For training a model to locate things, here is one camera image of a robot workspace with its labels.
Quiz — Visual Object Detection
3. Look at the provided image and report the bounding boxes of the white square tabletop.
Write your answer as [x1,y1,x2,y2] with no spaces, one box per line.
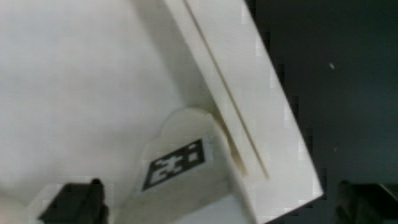
[0,0,323,224]

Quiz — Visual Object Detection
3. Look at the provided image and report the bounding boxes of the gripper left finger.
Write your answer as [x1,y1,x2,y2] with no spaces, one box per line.
[39,179,108,224]

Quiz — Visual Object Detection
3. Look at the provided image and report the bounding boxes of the white leg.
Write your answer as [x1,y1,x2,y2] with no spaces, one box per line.
[115,108,256,224]

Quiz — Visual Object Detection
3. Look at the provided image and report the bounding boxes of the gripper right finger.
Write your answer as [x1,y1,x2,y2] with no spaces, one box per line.
[334,181,398,224]

